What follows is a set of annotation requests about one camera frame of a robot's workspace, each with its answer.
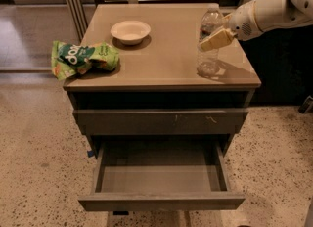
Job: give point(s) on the clear plastic water bottle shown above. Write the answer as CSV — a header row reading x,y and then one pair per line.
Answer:
x,y
207,61

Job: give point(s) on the blue tape piece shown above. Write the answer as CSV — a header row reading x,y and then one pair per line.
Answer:
x,y
90,154

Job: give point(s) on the closed grey top drawer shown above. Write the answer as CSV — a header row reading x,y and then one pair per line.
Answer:
x,y
160,122

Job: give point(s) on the open grey middle drawer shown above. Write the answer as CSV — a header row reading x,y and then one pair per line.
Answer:
x,y
161,176

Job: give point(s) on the metal window frame post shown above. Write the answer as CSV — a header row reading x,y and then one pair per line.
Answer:
x,y
78,16

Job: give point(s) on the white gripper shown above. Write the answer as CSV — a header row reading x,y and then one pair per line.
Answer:
x,y
243,25

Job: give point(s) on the green chip bag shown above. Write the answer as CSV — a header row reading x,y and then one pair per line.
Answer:
x,y
68,60

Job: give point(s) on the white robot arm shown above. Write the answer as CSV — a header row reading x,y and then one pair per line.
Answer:
x,y
256,17

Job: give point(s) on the white bowl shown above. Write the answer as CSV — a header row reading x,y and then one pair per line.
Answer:
x,y
130,32

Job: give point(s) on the grey drawer cabinet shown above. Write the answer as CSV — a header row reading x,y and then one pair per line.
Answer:
x,y
160,73

